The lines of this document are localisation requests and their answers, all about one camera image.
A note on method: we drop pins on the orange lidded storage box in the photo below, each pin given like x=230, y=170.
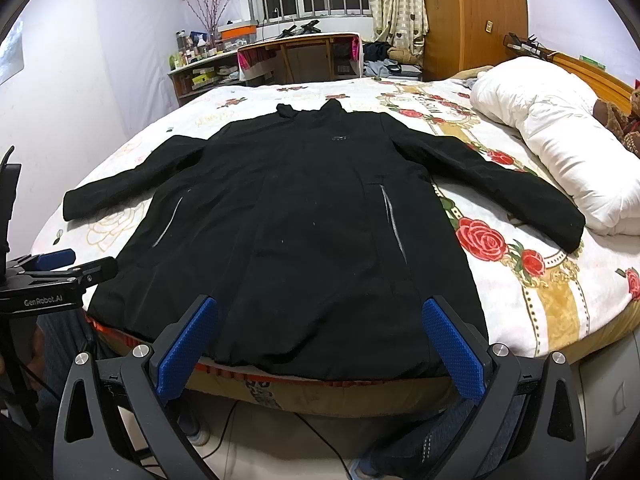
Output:
x=238, y=34

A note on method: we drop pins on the wooden desk with pink sides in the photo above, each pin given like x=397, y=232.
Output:
x=327, y=56

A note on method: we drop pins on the pink blossom branches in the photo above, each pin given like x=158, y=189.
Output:
x=208, y=13

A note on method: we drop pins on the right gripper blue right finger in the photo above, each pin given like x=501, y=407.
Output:
x=460, y=346

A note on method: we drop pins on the wooden headboard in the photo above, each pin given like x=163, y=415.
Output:
x=606, y=86

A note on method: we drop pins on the large black coat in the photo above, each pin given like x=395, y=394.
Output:
x=318, y=233

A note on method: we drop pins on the low shelf with clutter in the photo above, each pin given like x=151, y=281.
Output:
x=199, y=77

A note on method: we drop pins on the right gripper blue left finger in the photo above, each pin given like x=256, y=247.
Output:
x=179, y=347

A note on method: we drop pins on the patterned cream curtain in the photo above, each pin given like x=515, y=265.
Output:
x=400, y=23

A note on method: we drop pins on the pile of clothes by desk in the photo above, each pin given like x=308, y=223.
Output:
x=382, y=60

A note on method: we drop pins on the white folded duvet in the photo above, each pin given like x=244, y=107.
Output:
x=552, y=109

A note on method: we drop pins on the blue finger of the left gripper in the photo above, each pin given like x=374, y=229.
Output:
x=54, y=260
x=94, y=272

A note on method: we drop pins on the wooden wardrobe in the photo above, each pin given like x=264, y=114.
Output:
x=465, y=34

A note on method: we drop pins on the brown teddy bear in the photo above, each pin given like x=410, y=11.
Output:
x=625, y=127

